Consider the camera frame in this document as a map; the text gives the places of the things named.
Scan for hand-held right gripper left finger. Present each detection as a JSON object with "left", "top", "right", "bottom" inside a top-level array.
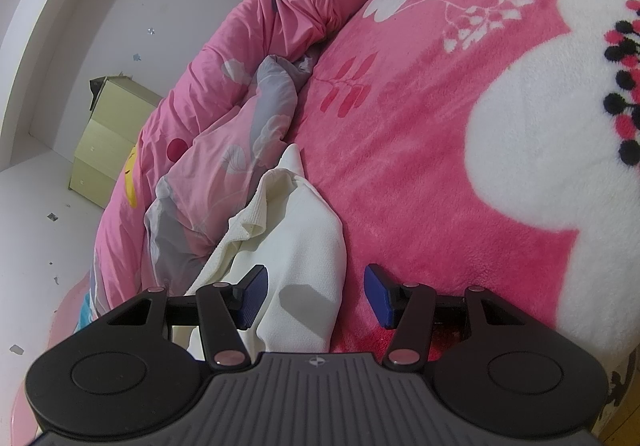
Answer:
[{"left": 105, "top": 265, "right": 268, "bottom": 370}]

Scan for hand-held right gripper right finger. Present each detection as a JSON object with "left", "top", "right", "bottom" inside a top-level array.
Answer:
[{"left": 364, "top": 263, "right": 528, "bottom": 370}]

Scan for cream knit cloth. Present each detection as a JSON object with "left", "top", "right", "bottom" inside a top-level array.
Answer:
[{"left": 185, "top": 143, "right": 348, "bottom": 358}]

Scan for pale green cabinet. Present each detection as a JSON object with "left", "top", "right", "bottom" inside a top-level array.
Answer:
[{"left": 67, "top": 75, "right": 163, "bottom": 207}]

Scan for pink patterned quilt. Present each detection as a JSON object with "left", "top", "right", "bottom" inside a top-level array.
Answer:
[{"left": 90, "top": 0, "right": 386, "bottom": 322}]

